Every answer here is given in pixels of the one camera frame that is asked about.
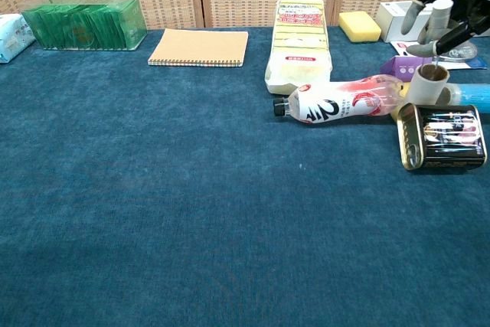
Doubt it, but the light blue wet wipes pack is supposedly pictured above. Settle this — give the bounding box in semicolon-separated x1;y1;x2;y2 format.
0;13;36;64

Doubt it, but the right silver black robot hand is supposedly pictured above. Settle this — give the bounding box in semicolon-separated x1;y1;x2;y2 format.
398;0;490;58

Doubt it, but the light blue cylinder roll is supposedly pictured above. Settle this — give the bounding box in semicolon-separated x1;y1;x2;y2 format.
438;83;490;106

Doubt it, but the packaged yellow sponges pack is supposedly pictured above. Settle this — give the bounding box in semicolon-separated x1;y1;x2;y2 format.
263;0;333;95

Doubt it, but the correction tape blister pack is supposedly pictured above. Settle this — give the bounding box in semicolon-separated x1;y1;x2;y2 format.
390;38;490;71

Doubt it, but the yellow sponge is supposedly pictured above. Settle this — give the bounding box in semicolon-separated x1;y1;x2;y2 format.
338;11;383;44

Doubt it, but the small purple box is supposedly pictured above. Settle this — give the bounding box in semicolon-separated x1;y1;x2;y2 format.
380;54;436;86

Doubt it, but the orange spiral notebook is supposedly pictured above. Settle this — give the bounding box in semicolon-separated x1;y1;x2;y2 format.
147;28;250;68

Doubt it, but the red white labelled plastic bottle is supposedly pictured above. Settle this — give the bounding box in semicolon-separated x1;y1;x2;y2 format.
273;73;406;124

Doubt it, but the black luncheon meat can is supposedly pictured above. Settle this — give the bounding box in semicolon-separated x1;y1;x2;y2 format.
397;102;487;172

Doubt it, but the white power strip box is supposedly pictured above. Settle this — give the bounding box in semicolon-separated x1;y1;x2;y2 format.
374;0;436;43

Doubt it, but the clear box of green packets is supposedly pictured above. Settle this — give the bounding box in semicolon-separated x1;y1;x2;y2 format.
21;0;149;51

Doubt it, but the dark blue table cloth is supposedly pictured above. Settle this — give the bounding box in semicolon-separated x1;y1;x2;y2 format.
0;26;490;327

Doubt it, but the yellow sponge block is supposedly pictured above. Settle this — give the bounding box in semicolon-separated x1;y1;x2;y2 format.
390;83;413;121

